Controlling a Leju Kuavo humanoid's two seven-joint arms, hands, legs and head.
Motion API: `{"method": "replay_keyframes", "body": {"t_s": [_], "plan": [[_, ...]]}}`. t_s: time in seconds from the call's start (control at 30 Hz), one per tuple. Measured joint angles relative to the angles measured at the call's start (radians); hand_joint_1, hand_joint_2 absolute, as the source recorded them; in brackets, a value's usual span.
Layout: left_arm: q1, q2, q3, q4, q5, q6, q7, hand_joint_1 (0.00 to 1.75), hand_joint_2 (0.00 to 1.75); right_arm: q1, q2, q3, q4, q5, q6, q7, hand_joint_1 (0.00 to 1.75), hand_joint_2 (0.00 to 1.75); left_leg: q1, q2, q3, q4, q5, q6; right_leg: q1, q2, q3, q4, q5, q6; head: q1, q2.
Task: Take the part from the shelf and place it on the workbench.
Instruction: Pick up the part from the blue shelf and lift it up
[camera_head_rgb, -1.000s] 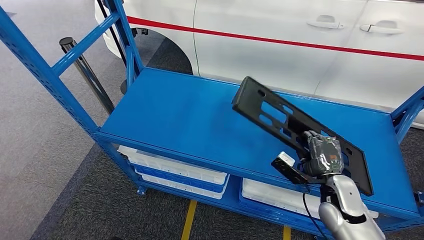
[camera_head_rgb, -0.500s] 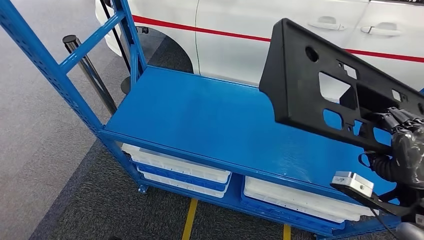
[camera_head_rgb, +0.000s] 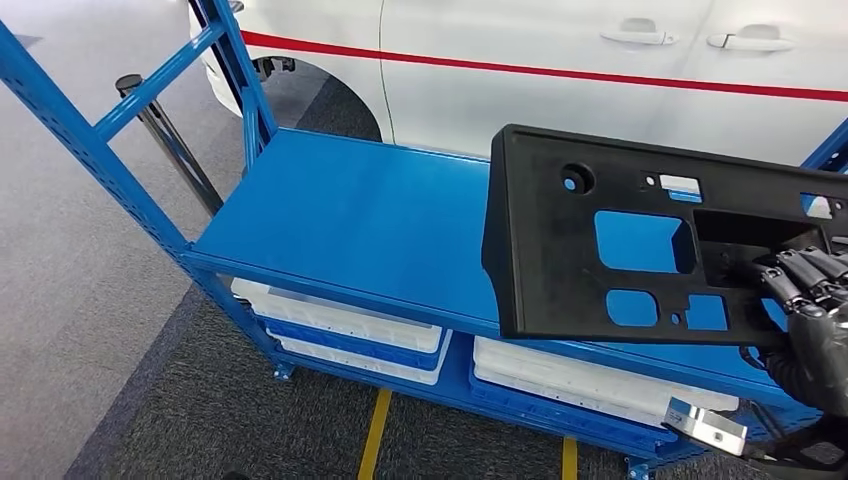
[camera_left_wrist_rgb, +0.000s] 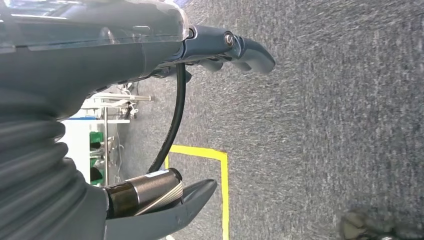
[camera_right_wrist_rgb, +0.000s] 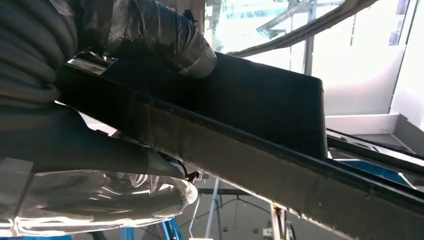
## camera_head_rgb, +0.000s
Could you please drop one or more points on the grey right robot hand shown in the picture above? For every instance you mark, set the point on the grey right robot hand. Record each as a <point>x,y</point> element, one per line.
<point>825,351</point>

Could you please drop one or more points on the black plastic car part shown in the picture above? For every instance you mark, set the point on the black plastic car part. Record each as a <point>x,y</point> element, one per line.
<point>543,265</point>

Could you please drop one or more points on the blue metal shelf rack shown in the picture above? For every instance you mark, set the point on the blue metal shelf rack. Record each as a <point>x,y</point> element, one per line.
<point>344,218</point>

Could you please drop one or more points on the white car red stripe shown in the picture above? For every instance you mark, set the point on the white car red stripe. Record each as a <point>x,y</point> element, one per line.
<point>464,99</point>

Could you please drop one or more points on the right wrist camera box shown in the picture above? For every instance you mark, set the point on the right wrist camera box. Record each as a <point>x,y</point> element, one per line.
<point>702,424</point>

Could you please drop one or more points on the chrome stanchion post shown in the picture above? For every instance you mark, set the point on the chrome stanchion post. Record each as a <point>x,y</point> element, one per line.
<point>166,139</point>

